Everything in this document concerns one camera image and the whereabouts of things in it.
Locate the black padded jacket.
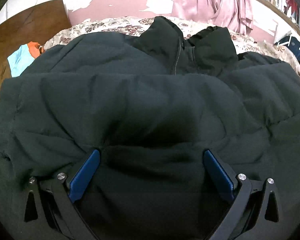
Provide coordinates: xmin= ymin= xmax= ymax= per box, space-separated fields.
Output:
xmin=0 ymin=17 xmax=300 ymax=239

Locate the floral bed cover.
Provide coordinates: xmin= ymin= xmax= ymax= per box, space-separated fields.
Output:
xmin=43 ymin=16 xmax=300 ymax=77

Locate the orange blue brown pillow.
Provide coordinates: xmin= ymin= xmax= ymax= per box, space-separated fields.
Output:
xmin=0 ymin=41 xmax=45 ymax=89

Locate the dark blue backpack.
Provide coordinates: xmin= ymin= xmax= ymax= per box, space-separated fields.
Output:
xmin=275 ymin=35 xmax=300 ymax=61

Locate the brown wooden headboard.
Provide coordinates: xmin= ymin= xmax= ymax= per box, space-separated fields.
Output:
xmin=0 ymin=0 xmax=72 ymax=81

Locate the pink curtain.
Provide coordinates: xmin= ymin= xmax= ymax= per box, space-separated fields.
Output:
xmin=171 ymin=0 xmax=254 ymax=35

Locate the red hanging garment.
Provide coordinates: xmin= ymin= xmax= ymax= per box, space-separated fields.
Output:
xmin=284 ymin=0 xmax=299 ymax=16

